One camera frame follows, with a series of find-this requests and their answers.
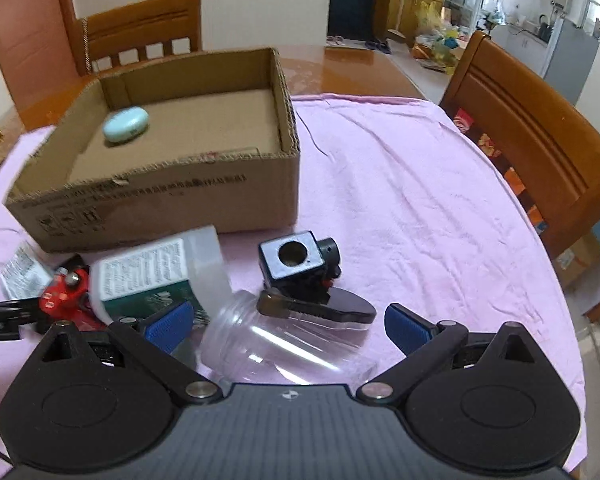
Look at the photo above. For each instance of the red toy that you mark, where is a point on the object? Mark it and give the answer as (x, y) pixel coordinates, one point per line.
(62, 295)

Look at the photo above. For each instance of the pink cloth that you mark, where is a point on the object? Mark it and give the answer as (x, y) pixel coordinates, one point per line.
(420, 220)

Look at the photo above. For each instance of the cardboard box on floor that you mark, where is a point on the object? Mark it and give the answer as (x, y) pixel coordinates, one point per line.
(577, 260)

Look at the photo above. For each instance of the white bottle with green label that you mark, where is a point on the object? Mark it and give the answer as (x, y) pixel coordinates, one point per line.
(140, 272)

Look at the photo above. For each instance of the dark slippers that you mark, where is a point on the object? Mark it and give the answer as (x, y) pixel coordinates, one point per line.
(380, 45)

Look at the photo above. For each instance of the black cube toy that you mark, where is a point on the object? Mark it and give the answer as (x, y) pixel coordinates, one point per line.
(300, 262)

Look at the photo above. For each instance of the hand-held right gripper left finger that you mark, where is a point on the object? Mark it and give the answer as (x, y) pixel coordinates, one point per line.
(172, 324)

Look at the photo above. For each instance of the pile of yellow bags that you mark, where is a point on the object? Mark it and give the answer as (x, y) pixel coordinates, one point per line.
(437, 35)

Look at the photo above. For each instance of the light blue oval case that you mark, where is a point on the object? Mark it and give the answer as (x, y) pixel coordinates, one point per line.
(126, 125)

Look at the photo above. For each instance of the brown wooden door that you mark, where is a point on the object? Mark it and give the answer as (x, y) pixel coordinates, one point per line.
(25, 50)

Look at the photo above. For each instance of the brown cardboard box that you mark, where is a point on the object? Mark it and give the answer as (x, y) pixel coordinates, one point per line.
(180, 205)

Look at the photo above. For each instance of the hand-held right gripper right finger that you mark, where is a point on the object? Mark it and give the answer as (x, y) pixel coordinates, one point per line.
(404, 327)

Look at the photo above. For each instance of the wooden chair with slatted back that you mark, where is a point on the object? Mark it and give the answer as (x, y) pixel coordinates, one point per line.
(145, 22)

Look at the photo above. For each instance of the wooden chair with grooved back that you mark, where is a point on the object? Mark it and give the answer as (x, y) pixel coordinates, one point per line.
(525, 125)

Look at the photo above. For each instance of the white printed paper packet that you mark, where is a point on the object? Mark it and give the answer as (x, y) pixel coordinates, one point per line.
(22, 272)

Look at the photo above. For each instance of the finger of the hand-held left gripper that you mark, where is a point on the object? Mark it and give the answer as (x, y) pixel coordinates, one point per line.
(2, 317)

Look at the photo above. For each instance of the grey refrigerator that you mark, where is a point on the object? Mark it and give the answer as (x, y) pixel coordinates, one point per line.
(577, 60)

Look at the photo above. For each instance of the wooden cabinet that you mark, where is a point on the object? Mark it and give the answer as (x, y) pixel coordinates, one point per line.
(412, 5)

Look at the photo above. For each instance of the pink slippers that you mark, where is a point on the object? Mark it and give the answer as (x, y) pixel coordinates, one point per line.
(335, 40)

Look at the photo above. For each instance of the dark doorway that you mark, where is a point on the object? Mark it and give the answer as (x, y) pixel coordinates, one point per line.
(352, 0)

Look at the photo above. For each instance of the clear plastic jar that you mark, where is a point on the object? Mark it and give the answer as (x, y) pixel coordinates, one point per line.
(275, 345)

